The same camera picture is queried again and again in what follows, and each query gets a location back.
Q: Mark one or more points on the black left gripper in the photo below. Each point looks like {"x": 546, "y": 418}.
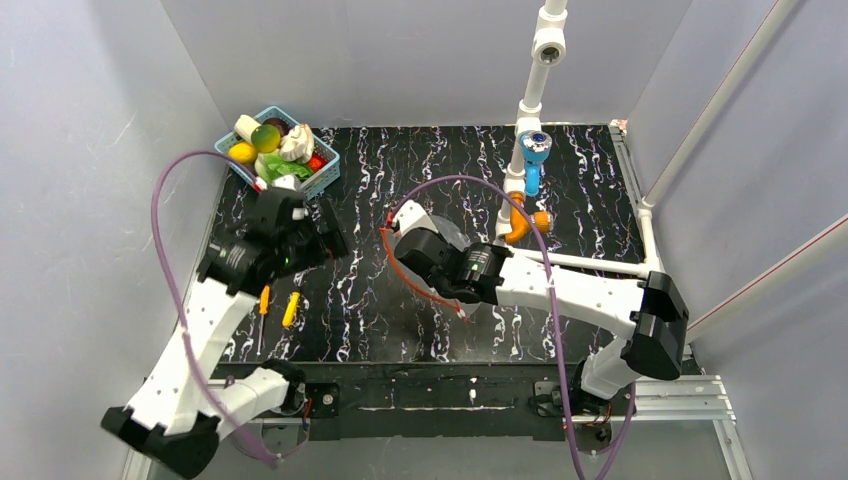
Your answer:
{"x": 317, "y": 234}

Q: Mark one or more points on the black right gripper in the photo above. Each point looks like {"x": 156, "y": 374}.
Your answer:
{"x": 419, "y": 246}

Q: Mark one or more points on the clear zip bag orange zipper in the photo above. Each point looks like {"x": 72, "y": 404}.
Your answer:
{"x": 452, "y": 233}

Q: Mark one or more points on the white toy dumpling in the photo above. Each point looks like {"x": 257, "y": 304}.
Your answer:
{"x": 298, "y": 144}

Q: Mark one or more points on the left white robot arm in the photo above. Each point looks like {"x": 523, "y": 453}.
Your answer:
{"x": 174, "y": 418}

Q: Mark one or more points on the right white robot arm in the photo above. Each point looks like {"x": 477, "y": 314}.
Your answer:
{"x": 647, "y": 317}

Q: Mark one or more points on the green lettuce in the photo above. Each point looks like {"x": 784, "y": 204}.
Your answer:
{"x": 271, "y": 166}

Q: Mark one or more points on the red chili pepper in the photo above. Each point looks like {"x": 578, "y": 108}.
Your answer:
{"x": 316, "y": 163}

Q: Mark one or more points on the orange pipe fitting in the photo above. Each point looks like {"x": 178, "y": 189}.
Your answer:
{"x": 520, "y": 226}

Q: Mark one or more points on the blue plastic basket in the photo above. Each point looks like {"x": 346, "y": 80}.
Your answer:
{"x": 319, "y": 180}

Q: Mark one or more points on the yellow lemon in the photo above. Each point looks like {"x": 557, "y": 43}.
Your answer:
{"x": 244, "y": 153}

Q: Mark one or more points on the green yellow mango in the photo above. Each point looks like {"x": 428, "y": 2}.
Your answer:
{"x": 265, "y": 138}

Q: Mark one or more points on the dark purple fruit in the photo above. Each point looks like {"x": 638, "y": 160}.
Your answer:
{"x": 281, "y": 126}

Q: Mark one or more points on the white bun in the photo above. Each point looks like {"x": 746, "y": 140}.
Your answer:
{"x": 245, "y": 126}

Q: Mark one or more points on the blue pipe fitting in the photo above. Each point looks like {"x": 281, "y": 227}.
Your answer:
{"x": 535, "y": 148}

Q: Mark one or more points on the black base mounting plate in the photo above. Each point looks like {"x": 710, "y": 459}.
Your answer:
{"x": 424, "y": 400}

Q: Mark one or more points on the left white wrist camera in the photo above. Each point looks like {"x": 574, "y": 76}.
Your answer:
{"x": 285, "y": 187}

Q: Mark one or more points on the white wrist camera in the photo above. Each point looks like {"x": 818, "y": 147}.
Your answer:
{"x": 285, "y": 187}
{"x": 410, "y": 216}

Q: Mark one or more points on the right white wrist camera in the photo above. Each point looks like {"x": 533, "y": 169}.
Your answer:
{"x": 410, "y": 216}

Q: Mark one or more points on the aluminium rail frame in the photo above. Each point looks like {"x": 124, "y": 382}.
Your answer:
{"x": 688, "y": 398}

